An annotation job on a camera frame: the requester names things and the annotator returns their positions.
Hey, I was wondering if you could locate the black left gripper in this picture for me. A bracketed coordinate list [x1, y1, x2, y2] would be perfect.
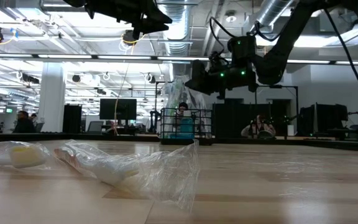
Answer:
[84, 0, 173, 40]

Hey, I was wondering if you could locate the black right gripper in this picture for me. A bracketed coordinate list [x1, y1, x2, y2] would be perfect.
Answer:
[184, 52, 259, 100]

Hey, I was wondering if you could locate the green toothbrush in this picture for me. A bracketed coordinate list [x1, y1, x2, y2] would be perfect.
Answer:
[171, 77, 181, 125]

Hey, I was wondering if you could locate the blue toothbrush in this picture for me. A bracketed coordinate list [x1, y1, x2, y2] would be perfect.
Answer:
[194, 91, 210, 136]
[162, 83, 173, 138]

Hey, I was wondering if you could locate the blue mouthwash bottle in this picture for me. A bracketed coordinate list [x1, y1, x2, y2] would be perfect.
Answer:
[178, 110, 195, 139]

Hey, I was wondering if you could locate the black wire basket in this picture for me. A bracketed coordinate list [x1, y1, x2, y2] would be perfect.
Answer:
[159, 107, 214, 146]

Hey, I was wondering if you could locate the red orange toothbrush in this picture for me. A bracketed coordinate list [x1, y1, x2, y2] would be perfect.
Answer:
[53, 139, 201, 214]

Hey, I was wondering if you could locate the black partition panel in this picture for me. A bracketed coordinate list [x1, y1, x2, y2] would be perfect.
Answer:
[213, 98, 291, 139]

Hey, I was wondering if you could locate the black computer monitor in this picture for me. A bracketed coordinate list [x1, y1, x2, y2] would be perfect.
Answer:
[99, 98, 137, 121]

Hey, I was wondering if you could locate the overhead light bar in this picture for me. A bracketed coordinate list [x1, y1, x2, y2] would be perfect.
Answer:
[0, 52, 358, 66]

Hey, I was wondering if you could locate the grey office chair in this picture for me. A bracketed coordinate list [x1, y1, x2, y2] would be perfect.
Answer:
[85, 120, 104, 136]

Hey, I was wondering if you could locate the black cabinet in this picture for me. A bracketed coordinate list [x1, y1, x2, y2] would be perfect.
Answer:
[62, 104, 83, 134]

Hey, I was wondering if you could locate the white square pillar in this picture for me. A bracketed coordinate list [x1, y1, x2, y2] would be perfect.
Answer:
[37, 61, 67, 133]

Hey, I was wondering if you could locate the silver ventilation duct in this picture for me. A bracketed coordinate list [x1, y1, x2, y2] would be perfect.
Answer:
[250, 0, 295, 32]
[157, 0, 193, 82]

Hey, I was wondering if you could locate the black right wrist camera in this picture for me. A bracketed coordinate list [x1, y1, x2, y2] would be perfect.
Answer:
[227, 34, 257, 68]

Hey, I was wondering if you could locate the black gantry frame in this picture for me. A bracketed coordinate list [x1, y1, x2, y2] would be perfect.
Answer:
[254, 84, 299, 138]

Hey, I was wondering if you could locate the black aluminium table frame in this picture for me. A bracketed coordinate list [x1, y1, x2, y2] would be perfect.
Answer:
[0, 132, 358, 154]

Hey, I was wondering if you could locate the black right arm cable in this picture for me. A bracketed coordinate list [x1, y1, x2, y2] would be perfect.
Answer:
[209, 9, 358, 129]

